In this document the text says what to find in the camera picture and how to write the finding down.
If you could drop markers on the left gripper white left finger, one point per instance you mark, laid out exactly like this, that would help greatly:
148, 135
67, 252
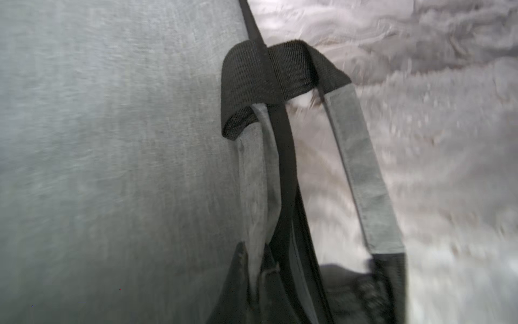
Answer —
232, 304

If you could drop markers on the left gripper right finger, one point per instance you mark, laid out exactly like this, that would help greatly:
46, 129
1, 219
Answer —
276, 292

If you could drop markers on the grey laptop bag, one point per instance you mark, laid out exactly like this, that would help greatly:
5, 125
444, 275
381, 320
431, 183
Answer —
142, 141

